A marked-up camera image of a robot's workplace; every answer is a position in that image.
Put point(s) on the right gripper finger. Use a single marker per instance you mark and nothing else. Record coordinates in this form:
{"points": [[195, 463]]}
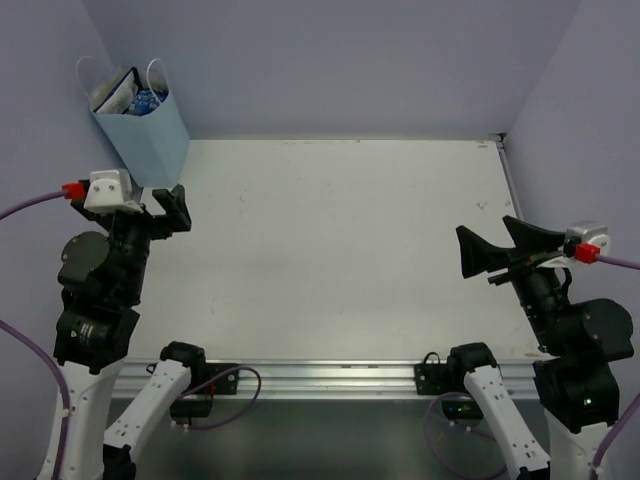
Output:
{"points": [[478, 256], [531, 241]]}

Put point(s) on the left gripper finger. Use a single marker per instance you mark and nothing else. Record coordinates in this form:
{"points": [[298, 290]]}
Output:
{"points": [[164, 198], [178, 214]]}

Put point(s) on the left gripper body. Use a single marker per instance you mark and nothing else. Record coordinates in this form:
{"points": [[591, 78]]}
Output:
{"points": [[138, 220]]}

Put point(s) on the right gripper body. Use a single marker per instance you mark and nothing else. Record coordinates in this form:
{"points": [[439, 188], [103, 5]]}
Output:
{"points": [[540, 287]]}

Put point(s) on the light blue paper bag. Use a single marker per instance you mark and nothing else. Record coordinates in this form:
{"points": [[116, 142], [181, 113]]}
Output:
{"points": [[152, 147]]}

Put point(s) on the blue kettle chips bag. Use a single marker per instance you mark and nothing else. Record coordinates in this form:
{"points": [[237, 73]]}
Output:
{"points": [[146, 101]]}

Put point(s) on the blue white snack bag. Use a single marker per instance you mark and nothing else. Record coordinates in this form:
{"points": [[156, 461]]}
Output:
{"points": [[120, 96]]}

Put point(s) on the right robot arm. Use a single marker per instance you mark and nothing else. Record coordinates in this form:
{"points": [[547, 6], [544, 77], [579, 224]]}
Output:
{"points": [[576, 387]]}

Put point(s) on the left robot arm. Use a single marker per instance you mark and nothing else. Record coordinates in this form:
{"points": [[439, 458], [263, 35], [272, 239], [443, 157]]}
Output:
{"points": [[102, 277]]}

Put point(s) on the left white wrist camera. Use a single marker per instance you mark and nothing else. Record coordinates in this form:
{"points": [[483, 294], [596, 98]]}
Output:
{"points": [[110, 191]]}

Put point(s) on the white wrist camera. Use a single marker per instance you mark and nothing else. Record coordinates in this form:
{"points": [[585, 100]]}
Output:
{"points": [[110, 191], [586, 239]]}

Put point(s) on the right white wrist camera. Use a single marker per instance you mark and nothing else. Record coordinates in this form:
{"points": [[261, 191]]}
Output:
{"points": [[586, 239]]}

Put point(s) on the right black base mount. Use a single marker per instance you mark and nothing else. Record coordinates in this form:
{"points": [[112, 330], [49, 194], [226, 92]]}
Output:
{"points": [[432, 378]]}

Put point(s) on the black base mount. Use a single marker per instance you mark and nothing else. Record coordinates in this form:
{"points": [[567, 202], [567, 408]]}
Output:
{"points": [[199, 405], [432, 378]]}

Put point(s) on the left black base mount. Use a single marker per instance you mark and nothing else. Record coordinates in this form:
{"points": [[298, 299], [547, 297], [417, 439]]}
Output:
{"points": [[199, 405]]}

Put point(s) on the aluminium rail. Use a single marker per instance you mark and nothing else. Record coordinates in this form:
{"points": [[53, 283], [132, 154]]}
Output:
{"points": [[331, 380]]}

